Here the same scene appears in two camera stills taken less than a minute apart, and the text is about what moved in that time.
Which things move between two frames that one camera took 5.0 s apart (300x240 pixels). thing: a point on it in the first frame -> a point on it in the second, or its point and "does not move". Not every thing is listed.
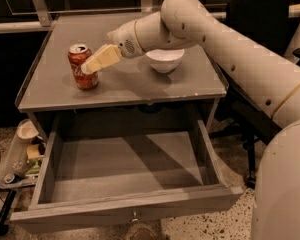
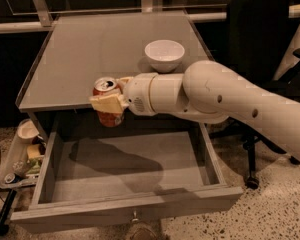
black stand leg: x=1 y=226 does not move
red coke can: x=77 y=54 -> x=104 y=87
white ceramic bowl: x=164 y=60 does not move
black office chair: x=261 y=12 does not move
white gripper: x=125 y=41 -> x=138 y=93
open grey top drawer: x=102 y=178 does not move
